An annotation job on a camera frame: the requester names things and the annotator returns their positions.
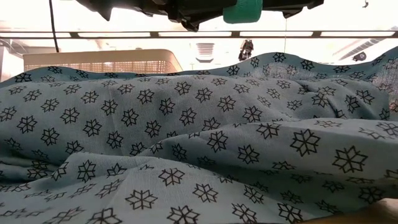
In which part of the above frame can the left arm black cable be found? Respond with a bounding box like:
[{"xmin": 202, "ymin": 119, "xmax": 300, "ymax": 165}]
[{"xmin": 48, "ymin": 0, "xmax": 60, "ymax": 53}]

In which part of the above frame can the teal star-patterned cloth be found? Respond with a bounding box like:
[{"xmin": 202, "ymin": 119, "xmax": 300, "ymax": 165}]
[{"xmin": 0, "ymin": 46, "xmax": 398, "ymax": 224}]

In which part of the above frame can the dark background tripod device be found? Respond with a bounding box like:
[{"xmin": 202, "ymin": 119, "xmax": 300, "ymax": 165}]
[{"xmin": 238, "ymin": 39, "xmax": 254, "ymax": 62}]

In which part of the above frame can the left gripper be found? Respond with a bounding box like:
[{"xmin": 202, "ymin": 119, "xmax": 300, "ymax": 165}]
[{"xmin": 167, "ymin": 0, "xmax": 238, "ymax": 32}]

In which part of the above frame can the black horizontal background rail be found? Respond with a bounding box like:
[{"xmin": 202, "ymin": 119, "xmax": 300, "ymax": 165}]
[{"xmin": 0, "ymin": 30, "xmax": 398, "ymax": 40}]

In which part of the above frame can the white slatted vent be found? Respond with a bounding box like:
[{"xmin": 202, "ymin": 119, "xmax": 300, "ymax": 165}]
[{"xmin": 196, "ymin": 42, "xmax": 215, "ymax": 63}]

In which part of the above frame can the white plastic basket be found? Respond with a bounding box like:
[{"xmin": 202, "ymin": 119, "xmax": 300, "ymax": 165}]
[{"xmin": 23, "ymin": 49, "xmax": 183, "ymax": 75}]

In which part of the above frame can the green bandage roll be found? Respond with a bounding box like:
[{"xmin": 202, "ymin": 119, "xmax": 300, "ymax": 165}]
[{"xmin": 223, "ymin": 0, "xmax": 264, "ymax": 25}]

